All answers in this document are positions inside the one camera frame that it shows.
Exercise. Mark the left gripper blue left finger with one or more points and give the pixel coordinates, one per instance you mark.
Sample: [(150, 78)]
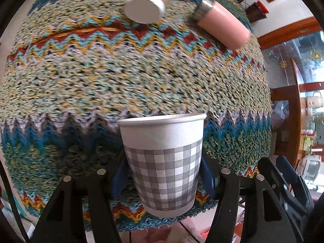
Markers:
[(119, 179)]

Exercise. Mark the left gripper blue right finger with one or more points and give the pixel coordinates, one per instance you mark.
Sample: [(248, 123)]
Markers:
[(209, 174)]

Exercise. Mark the grey gingham paper cup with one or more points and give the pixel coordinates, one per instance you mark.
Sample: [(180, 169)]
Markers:
[(164, 155)]

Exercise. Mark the colourful knitted table cloth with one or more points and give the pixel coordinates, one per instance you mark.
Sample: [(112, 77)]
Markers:
[(78, 66)]

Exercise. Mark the pink steel tumbler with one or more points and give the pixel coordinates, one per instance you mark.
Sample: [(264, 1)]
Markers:
[(221, 24)]

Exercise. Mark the dark woven waste basket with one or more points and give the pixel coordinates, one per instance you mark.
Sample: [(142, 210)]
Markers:
[(256, 11)]

